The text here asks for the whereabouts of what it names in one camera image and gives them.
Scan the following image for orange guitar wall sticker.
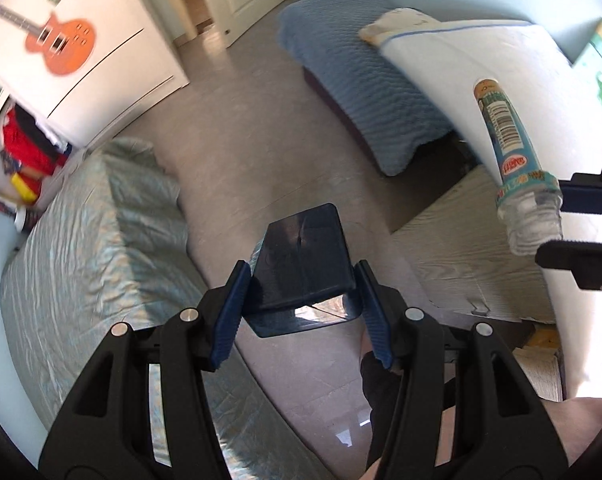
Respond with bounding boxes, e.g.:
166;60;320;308
0;5;96;76

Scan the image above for blue knitted blanket bed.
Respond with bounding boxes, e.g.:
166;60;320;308
278;0;452;177

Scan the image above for wooden grey board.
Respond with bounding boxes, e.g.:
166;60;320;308
392;166;555;324

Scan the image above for white wardrobe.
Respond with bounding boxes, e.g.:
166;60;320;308
0;0;189;148

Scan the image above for beige pillow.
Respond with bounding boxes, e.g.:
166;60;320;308
359;8;440;48

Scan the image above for green satin covered bed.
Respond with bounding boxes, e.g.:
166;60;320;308
0;138;329;479

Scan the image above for person's left leg and slipper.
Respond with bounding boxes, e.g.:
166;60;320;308
359;328;455;479

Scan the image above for yellow bag in closet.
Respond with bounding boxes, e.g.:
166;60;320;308
10;172;42;205

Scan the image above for colourful candy tube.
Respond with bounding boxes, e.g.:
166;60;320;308
473;79;562;256

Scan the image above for red hanging clothes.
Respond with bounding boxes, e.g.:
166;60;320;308
0;104;68;181

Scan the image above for dark navy box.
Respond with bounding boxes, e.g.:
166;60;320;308
243;203;363;338

